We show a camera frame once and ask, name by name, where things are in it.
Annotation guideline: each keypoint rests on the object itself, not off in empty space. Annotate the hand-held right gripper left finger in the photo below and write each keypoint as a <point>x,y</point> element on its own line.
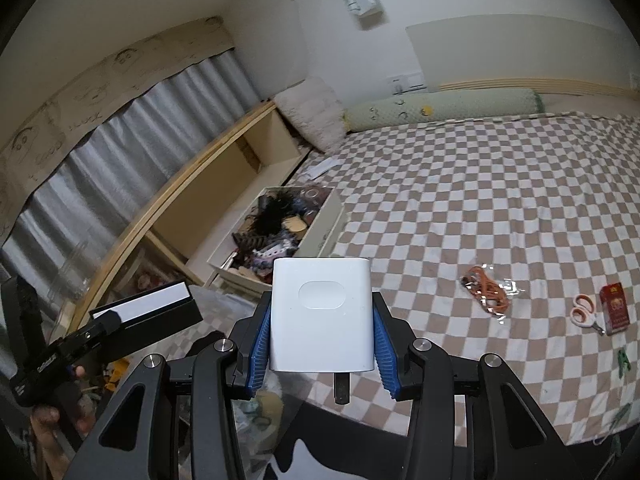
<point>261,345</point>

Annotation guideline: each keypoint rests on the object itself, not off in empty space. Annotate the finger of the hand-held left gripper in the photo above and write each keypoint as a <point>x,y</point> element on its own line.
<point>102,332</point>

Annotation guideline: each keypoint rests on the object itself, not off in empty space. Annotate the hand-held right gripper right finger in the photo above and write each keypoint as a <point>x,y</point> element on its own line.
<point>385,355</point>

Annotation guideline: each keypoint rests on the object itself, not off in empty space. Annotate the black box with white lining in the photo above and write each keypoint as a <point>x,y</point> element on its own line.
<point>150,312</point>

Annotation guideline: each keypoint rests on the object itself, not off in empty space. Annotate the white power adapter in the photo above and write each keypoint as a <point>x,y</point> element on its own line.
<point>322,315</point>

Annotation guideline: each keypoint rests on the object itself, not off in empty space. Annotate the white storage box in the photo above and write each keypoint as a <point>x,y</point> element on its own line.
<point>280,232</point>

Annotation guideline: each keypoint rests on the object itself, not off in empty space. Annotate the person's left hand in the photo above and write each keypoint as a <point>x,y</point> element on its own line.
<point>47,416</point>

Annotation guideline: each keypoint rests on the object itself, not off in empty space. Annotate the wooden window shelf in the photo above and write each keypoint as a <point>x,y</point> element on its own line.
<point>210,180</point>

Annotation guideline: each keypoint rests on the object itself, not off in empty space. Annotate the checkered bed sheet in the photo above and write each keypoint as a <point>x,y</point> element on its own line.
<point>475,200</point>

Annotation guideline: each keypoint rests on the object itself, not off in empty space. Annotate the white paper card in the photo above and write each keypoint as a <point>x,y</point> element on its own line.
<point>320,169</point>

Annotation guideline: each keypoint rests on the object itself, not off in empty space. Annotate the grey pleated curtain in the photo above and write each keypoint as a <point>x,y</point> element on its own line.
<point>125,140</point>

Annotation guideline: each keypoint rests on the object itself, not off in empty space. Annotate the white orange scissors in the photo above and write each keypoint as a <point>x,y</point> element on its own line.
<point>582,312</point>

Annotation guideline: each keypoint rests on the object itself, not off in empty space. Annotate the red cigarette box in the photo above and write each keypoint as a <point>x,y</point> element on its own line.
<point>616,307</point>

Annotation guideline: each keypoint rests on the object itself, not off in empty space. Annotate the fluffy white pillow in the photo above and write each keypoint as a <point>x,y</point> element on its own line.
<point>310,112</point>

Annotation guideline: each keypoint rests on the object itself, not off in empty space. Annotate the small green clip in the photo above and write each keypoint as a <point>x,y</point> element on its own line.
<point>623,362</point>

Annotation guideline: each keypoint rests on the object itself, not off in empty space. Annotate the beige printed curtain valance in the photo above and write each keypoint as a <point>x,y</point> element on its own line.
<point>100,80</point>

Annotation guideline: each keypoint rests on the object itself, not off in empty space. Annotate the green bolster pillow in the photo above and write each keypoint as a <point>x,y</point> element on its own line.
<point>440,107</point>

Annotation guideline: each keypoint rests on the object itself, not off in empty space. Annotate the wooden headboard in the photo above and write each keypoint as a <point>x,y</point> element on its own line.
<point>550,86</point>

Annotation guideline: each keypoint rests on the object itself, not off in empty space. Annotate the white wall socket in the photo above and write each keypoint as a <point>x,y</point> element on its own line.
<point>407,84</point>

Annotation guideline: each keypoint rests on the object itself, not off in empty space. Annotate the white wall panel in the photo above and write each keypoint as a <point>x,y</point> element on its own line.
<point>515,50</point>

